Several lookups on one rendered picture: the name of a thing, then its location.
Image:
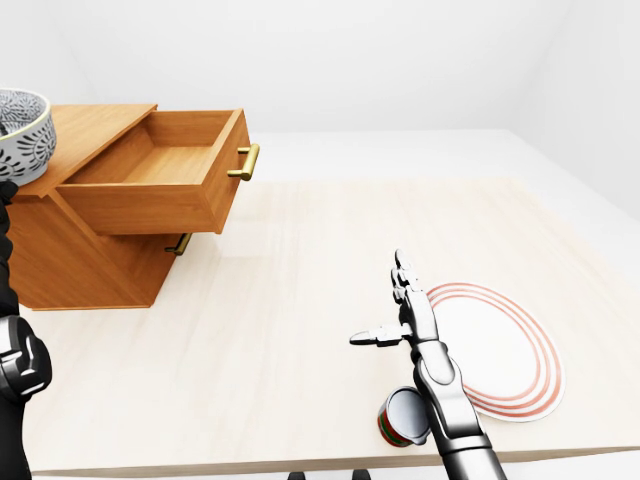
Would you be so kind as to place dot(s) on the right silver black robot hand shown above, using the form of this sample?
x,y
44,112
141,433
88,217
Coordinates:
x,y
422,320

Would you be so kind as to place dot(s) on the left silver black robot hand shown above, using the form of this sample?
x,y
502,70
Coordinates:
x,y
22,357

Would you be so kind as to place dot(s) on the black white patterned bowl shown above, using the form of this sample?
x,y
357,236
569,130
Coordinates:
x,y
30,145

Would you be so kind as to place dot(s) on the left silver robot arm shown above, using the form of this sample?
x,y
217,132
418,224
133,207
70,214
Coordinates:
x,y
10,440

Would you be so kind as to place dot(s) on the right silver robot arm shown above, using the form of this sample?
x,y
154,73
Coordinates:
x,y
465,435

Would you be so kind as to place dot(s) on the wooden cabinet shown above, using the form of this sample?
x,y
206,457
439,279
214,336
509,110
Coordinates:
x,y
75,260

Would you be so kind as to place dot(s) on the white plate with red rings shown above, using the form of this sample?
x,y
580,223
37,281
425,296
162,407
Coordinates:
x,y
500,350

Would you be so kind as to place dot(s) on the red green tin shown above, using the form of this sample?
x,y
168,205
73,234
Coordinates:
x,y
402,412

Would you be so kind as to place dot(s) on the closed wooden drawer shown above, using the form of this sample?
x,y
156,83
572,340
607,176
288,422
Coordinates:
x,y
163,274

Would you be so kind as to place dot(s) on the small dark shape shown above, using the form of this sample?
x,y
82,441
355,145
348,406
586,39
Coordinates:
x,y
359,475
296,476

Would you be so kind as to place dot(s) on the open wooden drawer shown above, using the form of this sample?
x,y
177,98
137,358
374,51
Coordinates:
x,y
150,205

